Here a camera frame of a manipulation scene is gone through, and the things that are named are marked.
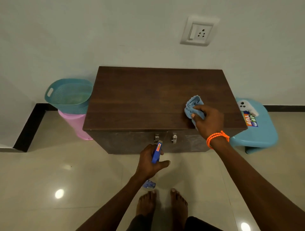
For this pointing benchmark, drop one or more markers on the person's left hand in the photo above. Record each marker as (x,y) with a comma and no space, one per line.
(146,166)

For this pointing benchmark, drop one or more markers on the colourful stool sticker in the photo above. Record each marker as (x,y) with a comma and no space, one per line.
(250,121)

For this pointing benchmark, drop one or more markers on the dark wooden cabinet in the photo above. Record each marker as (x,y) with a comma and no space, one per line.
(143,95)

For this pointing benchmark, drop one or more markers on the person's right forearm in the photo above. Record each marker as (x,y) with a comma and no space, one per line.
(257,185)

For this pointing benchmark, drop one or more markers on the white handheld controller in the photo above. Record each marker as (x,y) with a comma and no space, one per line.
(244,106)

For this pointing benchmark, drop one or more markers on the teal plastic basket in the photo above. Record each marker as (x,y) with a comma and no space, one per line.
(69,104)

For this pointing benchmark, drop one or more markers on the black skirting board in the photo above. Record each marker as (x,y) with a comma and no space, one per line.
(286,108)
(31,126)

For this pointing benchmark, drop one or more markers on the light blue plastic stool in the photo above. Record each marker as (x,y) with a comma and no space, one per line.
(264,135)

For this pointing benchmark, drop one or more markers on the pink plastic bin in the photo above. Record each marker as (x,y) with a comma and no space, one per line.
(76,123)

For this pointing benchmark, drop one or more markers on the black trousers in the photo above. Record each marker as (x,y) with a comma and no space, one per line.
(202,225)

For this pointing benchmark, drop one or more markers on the blue cloth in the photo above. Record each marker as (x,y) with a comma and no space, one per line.
(190,107)

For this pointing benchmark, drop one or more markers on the person's left forearm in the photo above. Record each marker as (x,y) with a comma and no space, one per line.
(114,209)

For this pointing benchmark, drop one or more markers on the person's left foot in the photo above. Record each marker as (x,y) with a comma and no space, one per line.
(145,204)

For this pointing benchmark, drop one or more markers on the white wall socket plate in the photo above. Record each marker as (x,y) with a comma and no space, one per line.
(200,32)

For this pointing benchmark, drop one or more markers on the blue-topped spray bottle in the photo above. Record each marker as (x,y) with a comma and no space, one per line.
(156,154)

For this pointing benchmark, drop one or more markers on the person's right hand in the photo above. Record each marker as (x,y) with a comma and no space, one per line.
(212,123)

